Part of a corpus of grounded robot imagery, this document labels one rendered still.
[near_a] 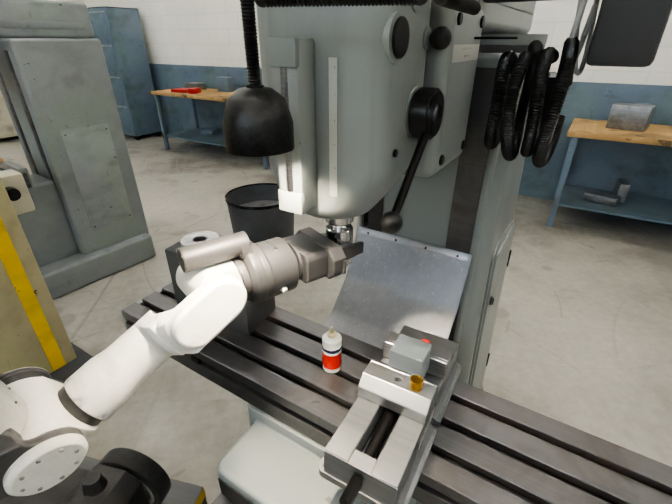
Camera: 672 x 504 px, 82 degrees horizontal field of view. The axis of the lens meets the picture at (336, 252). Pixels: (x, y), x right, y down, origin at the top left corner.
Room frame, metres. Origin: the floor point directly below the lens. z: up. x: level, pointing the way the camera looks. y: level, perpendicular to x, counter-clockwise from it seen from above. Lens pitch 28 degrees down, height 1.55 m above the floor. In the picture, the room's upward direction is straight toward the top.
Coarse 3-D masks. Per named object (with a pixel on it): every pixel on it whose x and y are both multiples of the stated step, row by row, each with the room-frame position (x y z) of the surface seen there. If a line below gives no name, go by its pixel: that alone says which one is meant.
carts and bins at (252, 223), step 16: (240, 192) 2.66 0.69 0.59; (256, 192) 2.73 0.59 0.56; (272, 192) 2.74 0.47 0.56; (240, 208) 2.30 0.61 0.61; (256, 208) 2.28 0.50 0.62; (272, 208) 2.32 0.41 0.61; (240, 224) 2.33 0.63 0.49; (256, 224) 2.29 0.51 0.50; (272, 224) 2.32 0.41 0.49; (288, 224) 2.41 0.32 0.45; (256, 240) 2.30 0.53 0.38
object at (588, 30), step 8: (584, 0) 0.67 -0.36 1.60; (584, 8) 0.67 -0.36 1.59; (592, 8) 0.75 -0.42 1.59; (576, 16) 0.68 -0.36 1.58; (592, 16) 0.75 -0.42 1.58; (576, 24) 0.68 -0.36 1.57; (592, 24) 0.74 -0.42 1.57; (576, 32) 0.68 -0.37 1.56; (584, 32) 0.75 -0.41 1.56; (592, 32) 0.74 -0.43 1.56; (584, 40) 0.74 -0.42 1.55; (584, 56) 0.73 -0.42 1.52; (576, 64) 0.71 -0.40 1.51; (584, 64) 0.73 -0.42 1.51; (576, 72) 0.71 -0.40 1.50
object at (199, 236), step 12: (192, 240) 0.83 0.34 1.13; (204, 240) 0.86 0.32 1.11; (168, 252) 0.80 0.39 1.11; (168, 264) 0.81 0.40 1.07; (180, 300) 0.80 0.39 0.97; (264, 300) 0.79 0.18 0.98; (252, 312) 0.74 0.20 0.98; (264, 312) 0.78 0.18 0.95; (240, 324) 0.73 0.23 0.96; (252, 324) 0.73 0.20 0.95
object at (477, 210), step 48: (480, 48) 0.92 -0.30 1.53; (480, 96) 0.85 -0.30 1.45; (480, 144) 0.85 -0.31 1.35; (432, 192) 0.90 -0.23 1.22; (480, 192) 0.84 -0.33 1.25; (432, 240) 0.89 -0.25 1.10; (480, 240) 0.84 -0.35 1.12; (480, 288) 0.85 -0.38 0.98; (480, 336) 0.88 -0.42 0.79; (480, 384) 1.06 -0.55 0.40
